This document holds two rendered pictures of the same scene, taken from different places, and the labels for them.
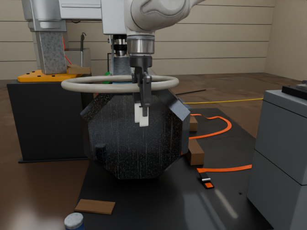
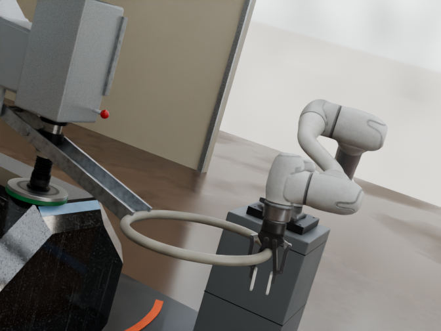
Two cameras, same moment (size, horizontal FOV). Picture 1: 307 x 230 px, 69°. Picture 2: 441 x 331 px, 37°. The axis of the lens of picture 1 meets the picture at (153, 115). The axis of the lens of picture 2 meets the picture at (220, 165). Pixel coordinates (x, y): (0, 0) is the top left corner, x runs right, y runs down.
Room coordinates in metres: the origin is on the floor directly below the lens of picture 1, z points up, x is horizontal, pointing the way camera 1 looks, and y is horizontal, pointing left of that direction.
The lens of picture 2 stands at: (-0.09, 1.84, 1.54)
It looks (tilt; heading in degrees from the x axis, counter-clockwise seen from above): 11 degrees down; 301
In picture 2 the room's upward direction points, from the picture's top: 16 degrees clockwise
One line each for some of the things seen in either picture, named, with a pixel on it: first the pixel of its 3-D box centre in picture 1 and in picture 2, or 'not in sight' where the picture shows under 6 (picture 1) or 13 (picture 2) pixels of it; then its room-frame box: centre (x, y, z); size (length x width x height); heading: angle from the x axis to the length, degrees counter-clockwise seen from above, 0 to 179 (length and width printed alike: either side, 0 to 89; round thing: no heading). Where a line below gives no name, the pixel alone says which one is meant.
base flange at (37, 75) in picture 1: (54, 74); not in sight; (2.15, 0.96, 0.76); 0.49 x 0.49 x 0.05; 6
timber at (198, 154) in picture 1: (193, 151); not in sight; (1.89, -0.38, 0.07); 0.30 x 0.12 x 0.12; 6
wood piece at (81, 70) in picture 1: (79, 70); not in sight; (2.13, 0.70, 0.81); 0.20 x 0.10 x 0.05; 104
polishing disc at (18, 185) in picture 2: not in sight; (37, 189); (1.60, 0.22, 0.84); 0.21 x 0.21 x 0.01
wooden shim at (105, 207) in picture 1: (95, 206); not in sight; (1.21, 0.39, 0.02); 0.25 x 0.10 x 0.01; 83
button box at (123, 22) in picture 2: not in sight; (107, 54); (1.54, 0.10, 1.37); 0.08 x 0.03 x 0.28; 8
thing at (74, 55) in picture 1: (74, 70); not in sight; (4.93, 1.73, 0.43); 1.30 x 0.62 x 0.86; 10
